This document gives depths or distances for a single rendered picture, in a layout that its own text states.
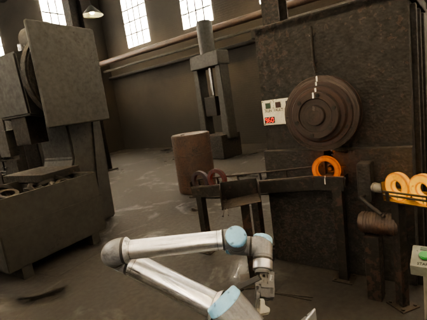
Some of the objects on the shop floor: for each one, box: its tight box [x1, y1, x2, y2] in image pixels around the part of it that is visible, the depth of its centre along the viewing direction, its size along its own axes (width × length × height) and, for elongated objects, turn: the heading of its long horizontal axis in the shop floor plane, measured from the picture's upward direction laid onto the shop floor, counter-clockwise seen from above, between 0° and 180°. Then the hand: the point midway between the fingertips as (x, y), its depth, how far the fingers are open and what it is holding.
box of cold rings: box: [0, 172, 106, 280], centre depth 337 cm, size 103×83×79 cm
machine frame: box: [250, 0, 427, 286], centre depth 247 cm, size 73×108×176 cm
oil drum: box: [171, 131, 217, 195], centre depth 509 cm, size 59×59×89 cm
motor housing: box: [357, 211, 398, 302], centre depth 194 cm, size 13×22×54 cm, turn 92°
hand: (256, 319), depth 139 cm, fingers closed
